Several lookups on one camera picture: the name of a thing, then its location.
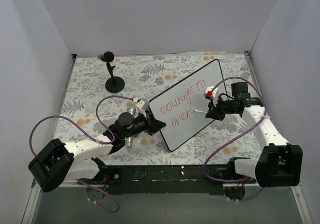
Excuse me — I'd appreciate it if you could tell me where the white whiteboard black frame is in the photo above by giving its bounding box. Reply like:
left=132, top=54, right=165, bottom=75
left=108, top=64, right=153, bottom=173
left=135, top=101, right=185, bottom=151
left=149, top=59, right=224, bottom=151

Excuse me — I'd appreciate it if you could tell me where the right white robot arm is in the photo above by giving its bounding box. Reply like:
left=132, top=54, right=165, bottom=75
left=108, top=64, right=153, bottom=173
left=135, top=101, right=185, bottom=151
left=204, top=82, right=303, bottom=187

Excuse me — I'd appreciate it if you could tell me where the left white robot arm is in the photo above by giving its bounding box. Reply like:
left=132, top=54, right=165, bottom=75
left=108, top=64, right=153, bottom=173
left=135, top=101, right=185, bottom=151
left=28, top=111, right=166, bottom=192

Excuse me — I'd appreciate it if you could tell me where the silver microphone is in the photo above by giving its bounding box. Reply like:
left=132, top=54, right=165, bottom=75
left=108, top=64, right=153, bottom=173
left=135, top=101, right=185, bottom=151
left=125, top=104, right=138, bottom=148

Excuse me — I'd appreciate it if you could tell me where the black microphone stand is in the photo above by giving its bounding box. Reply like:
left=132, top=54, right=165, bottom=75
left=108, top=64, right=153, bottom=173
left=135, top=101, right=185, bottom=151
left=105, top=62, right=125, bottom=93

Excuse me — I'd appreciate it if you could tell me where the floral table mat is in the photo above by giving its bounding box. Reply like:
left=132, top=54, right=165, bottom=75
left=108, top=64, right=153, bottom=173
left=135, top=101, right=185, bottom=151
left=53, top=54, right=260, bottom=165

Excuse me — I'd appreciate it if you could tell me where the black base bar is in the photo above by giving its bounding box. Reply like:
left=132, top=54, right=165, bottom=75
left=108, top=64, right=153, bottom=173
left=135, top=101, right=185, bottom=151
left=99, top=165, right=257, bottom=196

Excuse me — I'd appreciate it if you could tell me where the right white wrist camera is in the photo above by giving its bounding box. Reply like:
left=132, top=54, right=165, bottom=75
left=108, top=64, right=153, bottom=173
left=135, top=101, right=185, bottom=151
left=203, top=86, right=220, bottom=106

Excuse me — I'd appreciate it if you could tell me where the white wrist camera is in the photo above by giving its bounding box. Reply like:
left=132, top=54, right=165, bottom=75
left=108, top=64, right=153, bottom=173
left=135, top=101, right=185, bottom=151
left=135, top=98, right=150, bottom=116
left=203, top=86, right=220, bottom=106

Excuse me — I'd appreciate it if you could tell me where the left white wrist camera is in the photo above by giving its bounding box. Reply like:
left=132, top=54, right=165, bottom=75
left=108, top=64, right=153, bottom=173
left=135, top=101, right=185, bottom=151
left=135, top=98, right=150, bottom=116

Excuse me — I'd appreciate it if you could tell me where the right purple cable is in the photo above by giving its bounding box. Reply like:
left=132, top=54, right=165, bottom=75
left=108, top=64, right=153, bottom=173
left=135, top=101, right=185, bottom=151
left=202, top=77, right=268, bottom=202

